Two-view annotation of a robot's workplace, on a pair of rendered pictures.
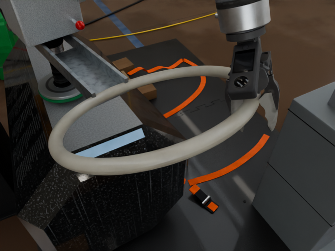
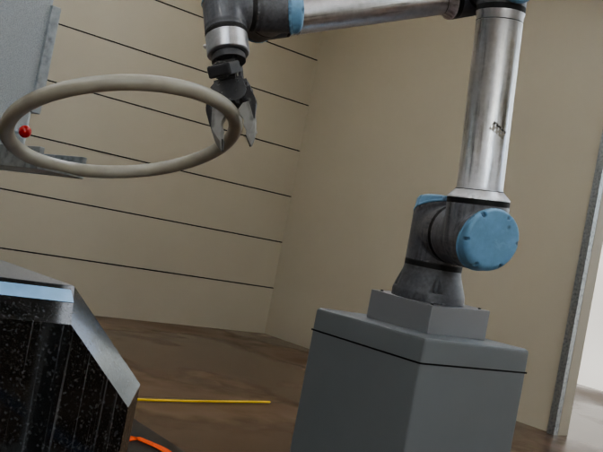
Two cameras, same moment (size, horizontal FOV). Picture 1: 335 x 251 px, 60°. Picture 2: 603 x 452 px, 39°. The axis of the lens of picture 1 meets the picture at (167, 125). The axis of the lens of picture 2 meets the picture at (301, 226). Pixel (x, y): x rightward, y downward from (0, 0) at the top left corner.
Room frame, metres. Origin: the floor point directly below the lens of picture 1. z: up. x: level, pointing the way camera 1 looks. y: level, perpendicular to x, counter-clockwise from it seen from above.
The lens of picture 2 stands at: (-1.26, -0.06, 1.00)
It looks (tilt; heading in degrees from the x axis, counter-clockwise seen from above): 1 degrees up; 350
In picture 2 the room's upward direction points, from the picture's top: 11 degrees clockwise
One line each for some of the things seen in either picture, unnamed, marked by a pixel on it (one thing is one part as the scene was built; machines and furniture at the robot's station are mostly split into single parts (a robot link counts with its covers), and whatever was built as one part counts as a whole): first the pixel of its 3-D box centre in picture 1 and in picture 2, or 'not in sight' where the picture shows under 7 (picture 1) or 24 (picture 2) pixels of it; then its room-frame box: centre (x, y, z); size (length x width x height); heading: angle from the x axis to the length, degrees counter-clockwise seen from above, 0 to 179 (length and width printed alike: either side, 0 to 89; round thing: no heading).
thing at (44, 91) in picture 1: (64, 83); not in sight; (1.03, 0.45, 0.86); 0.21 x 0.21 x 0.01
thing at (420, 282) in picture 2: not in sight; (430, 281); (0.85, -0.78, 0.98); 0.19 x 0.19 x 0.10
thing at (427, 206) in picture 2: not in sight; (441, 229); (0.83, -0.78, 1.11); 0.17 x 0.15 x 0.18; 9
